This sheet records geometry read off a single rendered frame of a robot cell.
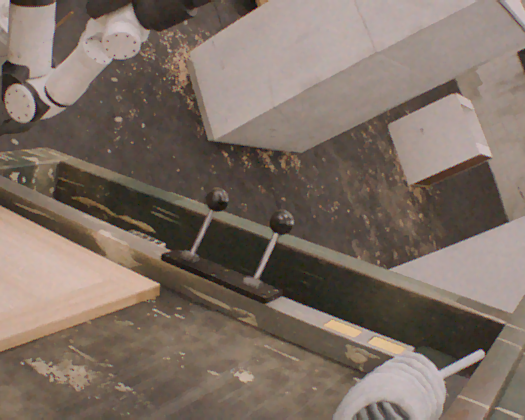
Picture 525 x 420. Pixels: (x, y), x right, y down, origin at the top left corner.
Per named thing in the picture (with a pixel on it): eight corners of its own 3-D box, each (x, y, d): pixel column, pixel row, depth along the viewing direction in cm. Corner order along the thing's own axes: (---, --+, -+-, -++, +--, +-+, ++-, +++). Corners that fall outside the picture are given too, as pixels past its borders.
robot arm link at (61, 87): (84, 81, 110) (32, 140, 121) (116, 64, 118) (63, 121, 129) (49, 36, 109) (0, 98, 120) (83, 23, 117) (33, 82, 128)
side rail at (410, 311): (72, 201, 159) (76, 157, 156) (520, 378, 106) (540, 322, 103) (54, 204, 154) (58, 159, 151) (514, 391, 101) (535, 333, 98)
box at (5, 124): (13, 94, 167) (51, 60, 157) (25, 134, 166) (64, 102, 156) (-22, 95, 157) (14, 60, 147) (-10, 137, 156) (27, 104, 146)
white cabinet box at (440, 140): (406, 130, 621) (470, 100, 582) (426, 187, 609) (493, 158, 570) (386, 124, 585) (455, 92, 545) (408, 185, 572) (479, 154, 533)
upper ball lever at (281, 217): (244, 290, 102) (280, 211, 105) (265, 299, 100) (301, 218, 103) (233, 284, 99) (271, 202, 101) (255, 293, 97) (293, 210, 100)
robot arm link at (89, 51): (149, 31, 107) (103, 77, 114) (151, -1, 112) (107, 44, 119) (117, 13, 103) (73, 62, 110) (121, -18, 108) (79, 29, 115)
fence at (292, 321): (-6, 190, 136) (-5, 172, 135) (407, 371, 91) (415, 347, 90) (-24, 193, 132) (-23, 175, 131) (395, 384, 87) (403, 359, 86)
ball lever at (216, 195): (182, 264, 108) (217, 190, 110) (201, 272, 106) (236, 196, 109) (171, 257, 105) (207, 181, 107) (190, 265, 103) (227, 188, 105)
